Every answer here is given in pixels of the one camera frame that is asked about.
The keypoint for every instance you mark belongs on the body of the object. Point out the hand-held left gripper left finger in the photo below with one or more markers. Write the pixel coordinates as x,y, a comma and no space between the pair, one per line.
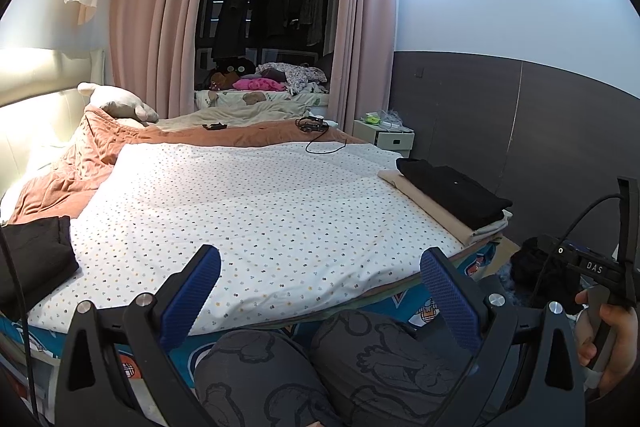
192,292

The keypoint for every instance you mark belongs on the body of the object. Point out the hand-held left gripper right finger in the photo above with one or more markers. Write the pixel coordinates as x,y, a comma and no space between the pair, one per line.
450,302

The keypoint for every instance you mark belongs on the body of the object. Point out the black button shirt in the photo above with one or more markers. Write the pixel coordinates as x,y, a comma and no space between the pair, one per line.
455,192

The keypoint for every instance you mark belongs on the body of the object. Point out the pile of floral clothes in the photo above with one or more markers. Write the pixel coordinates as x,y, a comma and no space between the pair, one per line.
300,77

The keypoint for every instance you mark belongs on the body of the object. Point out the row of dark hanging clothes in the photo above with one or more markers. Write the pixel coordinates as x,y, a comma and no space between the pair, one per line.
270,2

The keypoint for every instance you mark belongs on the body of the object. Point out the person's right hand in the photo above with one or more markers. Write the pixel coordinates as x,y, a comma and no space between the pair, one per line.
622,347

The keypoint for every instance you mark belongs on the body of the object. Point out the teal cartoon bedsheet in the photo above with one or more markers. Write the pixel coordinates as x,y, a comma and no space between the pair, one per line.
477,263

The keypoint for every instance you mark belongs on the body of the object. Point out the black cloth heap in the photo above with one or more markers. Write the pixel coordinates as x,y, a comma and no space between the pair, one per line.
530,267

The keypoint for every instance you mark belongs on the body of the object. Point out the white floral bedsheet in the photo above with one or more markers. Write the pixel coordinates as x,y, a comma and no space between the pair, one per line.
250,217

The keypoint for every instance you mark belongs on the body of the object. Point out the beige folded cloth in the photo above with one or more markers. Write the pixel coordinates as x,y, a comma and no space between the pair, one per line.
425,207

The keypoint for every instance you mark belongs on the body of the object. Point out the person's legs in grey pants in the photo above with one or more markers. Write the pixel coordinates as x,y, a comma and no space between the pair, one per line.
350,367

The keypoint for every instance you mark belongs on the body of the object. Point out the black folded garment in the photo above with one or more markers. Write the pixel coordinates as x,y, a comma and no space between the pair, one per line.
35,257

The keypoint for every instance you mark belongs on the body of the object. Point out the brown quilt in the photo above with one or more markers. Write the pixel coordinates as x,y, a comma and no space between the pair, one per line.
240,134

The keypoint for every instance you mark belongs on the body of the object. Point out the small black device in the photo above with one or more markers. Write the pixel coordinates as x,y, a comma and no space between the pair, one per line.
214,127

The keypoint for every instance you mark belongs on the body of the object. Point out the white nightstand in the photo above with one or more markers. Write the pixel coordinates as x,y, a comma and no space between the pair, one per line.
390,142

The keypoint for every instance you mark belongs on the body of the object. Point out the clear plastic wrap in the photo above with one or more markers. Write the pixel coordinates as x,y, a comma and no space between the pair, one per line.
392,117

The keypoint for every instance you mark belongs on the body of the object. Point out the green small item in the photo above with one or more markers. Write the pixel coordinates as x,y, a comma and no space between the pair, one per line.
370,118

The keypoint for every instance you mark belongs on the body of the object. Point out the beige plush pillow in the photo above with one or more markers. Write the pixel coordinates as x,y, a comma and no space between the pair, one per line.
120,102

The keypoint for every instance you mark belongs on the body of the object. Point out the pink cloth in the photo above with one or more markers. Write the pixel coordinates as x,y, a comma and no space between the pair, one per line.
255,84

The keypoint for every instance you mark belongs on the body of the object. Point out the dark plush toy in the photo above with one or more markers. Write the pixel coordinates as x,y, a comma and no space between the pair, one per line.
230,74

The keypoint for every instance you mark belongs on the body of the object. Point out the white padded headboard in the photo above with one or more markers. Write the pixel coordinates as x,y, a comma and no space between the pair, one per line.
40,77

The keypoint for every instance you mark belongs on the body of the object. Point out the pink curtain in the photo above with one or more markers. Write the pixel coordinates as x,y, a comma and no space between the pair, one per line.
365,32
155,17

